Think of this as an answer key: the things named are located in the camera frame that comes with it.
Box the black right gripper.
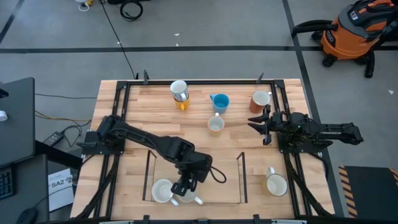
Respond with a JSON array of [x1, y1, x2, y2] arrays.
[[247, 105, 292, 147]]

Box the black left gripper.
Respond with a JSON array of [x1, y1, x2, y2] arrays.
[[170, 150, 214, 197]]

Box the light green mug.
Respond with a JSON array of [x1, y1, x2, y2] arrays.
[[174, 189, 205, 206]]

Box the teal grey mug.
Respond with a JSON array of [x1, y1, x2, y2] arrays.
[[151, 179, 180, 207]]

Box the red mug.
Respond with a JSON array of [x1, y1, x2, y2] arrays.
[[248, 90, 273, 114]]

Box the yellow patterned mug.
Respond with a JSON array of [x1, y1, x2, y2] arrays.
[[207, 112, 226, 137]]

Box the cream mug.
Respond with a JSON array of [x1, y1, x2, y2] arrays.
[[261, 166, 289, 197]]

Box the blue crackle patterned mug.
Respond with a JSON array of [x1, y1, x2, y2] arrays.
[[169, 80, 190, 103]]

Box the wooden shelf riser black legs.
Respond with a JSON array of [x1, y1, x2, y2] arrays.
[[142, 149, 248, 205]]

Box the orange yellow mug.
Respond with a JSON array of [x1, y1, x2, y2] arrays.
[[174, 98, 190, 111]]

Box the orange shop vacuum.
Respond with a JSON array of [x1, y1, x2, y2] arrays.
[[310, 0, 398, 78]]

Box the white printed paper sheet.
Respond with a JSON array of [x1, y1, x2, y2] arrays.
[[48, 167, 75, 213]]

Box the black hazard-striped mat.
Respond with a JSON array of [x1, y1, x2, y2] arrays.
[[338, 165, 398, 218]]

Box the black power adapter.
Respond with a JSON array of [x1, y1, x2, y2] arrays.
[[42, 131, 65, 147]]

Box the grey lower desk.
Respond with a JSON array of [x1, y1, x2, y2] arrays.
[[0, 154, 50, 224]]

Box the black computer mouse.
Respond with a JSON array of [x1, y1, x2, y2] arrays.
[[17, 207, 39, 224]]

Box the black keyboard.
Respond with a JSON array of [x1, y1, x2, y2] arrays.
[[0, 166, 15, 200]]

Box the white round floor item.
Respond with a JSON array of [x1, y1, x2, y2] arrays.
[[74, 0, 94, 12]]

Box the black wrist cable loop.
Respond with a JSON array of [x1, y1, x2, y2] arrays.
[[210, 166, 227, 184]]

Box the black metal table frame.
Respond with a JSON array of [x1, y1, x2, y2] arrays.
[[73, 79, 335, 224]]

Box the black vacuum hose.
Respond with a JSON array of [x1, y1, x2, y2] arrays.
[[291, 19, 340, 39]]

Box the yellow cable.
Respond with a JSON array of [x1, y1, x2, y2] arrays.
[[35, 110, 93, 123]]

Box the thin black cable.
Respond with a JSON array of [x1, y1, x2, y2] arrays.
[[35, 93, 98, 100]]

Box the long black floor cable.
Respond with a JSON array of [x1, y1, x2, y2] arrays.
[[99, 0, 137, 80]]

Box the black coiled cable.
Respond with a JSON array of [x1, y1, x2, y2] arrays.
[[119, 0, 144, 22]]

